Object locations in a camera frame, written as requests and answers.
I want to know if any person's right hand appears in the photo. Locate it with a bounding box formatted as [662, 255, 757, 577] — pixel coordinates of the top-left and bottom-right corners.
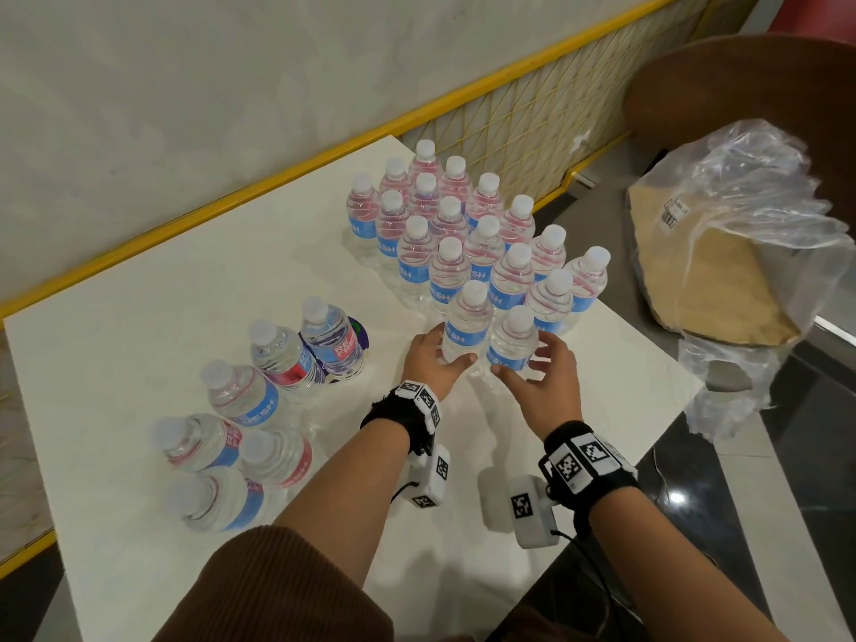
[490, 330, 584, 440]

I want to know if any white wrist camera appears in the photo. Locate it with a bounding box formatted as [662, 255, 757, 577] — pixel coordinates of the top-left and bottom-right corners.
[404, 444, 453, 510]
[478, 467, 562, 550]

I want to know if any brown cardboard box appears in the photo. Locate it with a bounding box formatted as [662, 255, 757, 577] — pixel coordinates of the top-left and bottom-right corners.
[630, 186, 803, 347]

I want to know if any yellow wire mesh fence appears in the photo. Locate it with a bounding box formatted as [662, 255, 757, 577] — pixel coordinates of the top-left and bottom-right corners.
[0, 0, 763, 582]

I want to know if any white table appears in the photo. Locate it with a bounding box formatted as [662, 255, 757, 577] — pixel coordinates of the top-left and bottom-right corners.
[3, 134, 704, 642]

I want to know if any pink seat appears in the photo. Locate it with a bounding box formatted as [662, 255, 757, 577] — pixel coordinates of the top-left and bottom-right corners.
[769, 0, 856, 41]

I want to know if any arranged group of water bottles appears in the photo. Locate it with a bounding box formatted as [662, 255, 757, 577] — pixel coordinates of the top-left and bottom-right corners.
[346, 138, 612, 335]

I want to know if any brown chair backrest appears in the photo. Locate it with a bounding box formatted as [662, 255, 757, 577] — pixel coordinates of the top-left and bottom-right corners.
[623, 34, 856, 215]

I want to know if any brown sweater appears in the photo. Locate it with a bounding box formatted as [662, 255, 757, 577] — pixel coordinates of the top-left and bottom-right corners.
[152, 526, 482, 642]

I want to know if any water bottle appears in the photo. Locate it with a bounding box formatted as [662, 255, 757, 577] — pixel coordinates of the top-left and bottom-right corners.
[486, 305, 540, 374]
[443, 280, 495, 366]

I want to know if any person's right forearm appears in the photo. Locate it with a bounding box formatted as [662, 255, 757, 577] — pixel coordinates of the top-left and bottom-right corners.
[588, 489, 790, 642]

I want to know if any cluster of water bottles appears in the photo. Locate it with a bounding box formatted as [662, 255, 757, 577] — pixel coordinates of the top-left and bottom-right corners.
[148, 295, 367, 534]

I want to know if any person's left forearm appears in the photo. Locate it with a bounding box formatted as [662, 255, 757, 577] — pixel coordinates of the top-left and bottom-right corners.
[274, 417, 410, 589]

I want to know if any person's left hand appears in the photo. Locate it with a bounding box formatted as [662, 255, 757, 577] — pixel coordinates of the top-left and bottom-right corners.
[400, 324, 480, 402]

